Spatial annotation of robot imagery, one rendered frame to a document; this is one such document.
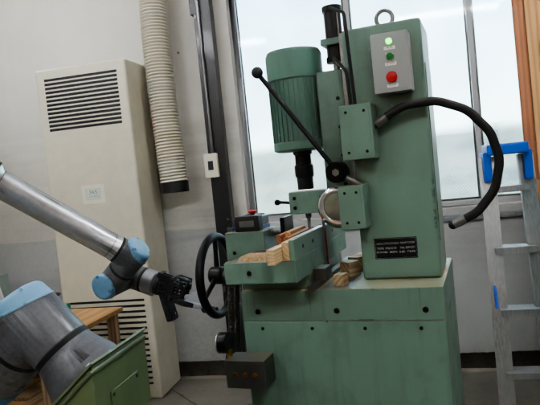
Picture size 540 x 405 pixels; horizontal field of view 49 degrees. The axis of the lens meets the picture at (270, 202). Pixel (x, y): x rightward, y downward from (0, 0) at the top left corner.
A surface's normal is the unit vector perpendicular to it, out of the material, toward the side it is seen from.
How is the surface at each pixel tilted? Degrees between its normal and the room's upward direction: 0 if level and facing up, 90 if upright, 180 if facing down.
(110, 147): 90
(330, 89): 90
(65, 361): 58
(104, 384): 90
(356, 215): 90
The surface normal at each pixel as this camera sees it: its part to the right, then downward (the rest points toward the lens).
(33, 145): -0.20, 0.07
